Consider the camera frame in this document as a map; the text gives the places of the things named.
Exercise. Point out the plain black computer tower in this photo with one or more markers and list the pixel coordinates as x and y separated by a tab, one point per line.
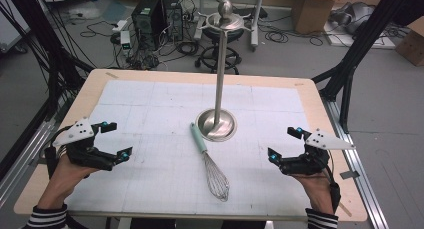
173	19

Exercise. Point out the black metal frame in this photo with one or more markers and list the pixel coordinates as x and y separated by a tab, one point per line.
50	62
360	45

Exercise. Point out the white floor board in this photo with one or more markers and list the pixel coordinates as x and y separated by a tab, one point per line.
376	39

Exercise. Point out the aluminium rail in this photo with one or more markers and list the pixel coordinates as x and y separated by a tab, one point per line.
361	175
23	165

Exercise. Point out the brown cardboard box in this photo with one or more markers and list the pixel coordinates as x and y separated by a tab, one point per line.
411	44

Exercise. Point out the white device with green display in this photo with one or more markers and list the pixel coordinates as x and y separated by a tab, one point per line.
125	41

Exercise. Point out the black round stool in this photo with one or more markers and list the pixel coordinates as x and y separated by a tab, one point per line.
210	57

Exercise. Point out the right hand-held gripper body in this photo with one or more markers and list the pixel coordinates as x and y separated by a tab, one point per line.
323	140

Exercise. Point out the tall closed cardboard box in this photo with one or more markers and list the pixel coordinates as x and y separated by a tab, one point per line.
313	12

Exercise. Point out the grey metal stand post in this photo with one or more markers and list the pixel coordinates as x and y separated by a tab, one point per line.
257	19

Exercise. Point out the grey bag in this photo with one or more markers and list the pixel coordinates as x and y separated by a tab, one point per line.
355	17

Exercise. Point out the person's left hand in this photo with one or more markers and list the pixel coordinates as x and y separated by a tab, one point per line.
63	182

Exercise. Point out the grey tape piece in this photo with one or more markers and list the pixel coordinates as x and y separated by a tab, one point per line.
349	174

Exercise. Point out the person's right hand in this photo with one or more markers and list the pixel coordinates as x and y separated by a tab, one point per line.
316	192

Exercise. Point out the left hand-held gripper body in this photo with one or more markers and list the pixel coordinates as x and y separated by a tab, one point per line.
75	134

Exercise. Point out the white power strip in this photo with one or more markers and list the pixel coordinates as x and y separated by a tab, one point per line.
120	25

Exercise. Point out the silver metal utensil stand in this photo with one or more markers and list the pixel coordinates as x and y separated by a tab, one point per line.
220	75

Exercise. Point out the black computer tower with sticker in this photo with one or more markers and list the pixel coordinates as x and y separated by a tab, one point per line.
148	25

